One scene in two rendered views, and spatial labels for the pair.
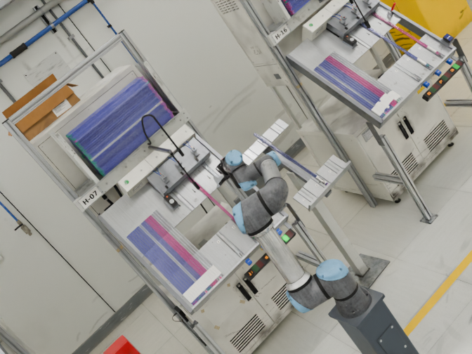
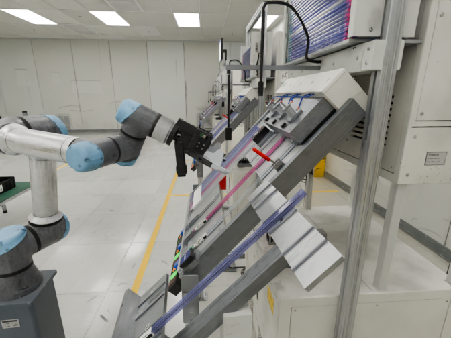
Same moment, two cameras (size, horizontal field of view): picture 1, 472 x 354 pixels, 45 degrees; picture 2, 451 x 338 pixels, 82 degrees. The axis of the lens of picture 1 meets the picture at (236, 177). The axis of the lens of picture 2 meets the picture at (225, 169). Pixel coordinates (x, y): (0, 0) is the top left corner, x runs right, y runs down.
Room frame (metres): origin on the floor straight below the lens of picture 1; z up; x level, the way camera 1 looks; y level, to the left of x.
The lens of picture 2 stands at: (2.90, -0.72, 1.25)
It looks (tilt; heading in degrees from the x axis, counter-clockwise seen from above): 16 degrees down; 103
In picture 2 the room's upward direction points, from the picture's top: straight up
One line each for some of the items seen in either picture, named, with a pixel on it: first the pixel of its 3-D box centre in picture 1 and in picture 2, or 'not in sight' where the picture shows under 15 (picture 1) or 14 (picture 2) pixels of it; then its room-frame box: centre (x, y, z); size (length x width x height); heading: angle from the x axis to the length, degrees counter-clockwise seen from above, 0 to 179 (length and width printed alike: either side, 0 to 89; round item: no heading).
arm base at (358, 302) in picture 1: (349, 296); (16, 275); (1.95, -0.09, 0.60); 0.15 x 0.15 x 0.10
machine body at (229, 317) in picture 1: (230, 282); (321, 293); (3.13, 0.42, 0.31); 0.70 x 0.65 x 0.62; 107
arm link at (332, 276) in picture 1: (334, 277); (11, 247); (1.95, -0.08, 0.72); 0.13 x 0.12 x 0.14; 81
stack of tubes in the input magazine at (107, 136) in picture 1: (121, 125); (329, 12); (3.03, 0.33, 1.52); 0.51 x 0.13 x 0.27; 107
